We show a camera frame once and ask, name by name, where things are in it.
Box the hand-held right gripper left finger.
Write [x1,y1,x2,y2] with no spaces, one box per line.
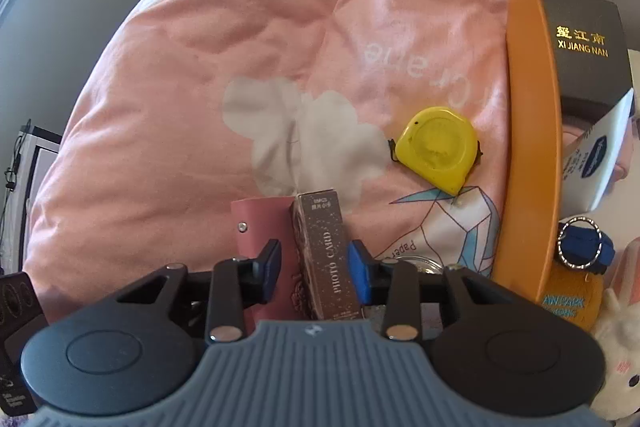
[116,238,283,343]

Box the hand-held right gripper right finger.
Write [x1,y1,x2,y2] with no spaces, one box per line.
[347,239,516,342]

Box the brown glitter card box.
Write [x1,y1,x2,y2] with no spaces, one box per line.
[291,189,363,323]

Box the brown plush bear toy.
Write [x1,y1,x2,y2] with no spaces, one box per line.
[542,214,616,333]

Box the orange cardboard box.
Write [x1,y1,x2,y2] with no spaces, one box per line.
[492,0,640,308]

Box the pink fabric pouch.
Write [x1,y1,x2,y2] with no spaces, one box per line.
[562,104,640,188]

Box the white lotion tube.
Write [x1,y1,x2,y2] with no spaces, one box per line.
[562,88,637,214]

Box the white plush bunny toy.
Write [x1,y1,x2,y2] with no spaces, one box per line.
[590,241,640,423]

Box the dark grey box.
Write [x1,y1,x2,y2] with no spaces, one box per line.
[541,0,635,108]

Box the pink snap card holder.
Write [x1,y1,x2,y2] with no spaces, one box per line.
[231,196,306,328]

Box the round clear lid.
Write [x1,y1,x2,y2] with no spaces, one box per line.
[397,256,443,277]

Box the white cabinet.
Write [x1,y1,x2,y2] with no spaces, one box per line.
[0,119,63,273]

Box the yellow tape measure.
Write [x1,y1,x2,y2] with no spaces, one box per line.
[389,106,485,196]

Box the pink printed duvet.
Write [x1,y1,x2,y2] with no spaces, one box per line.
[22,0,640,323]

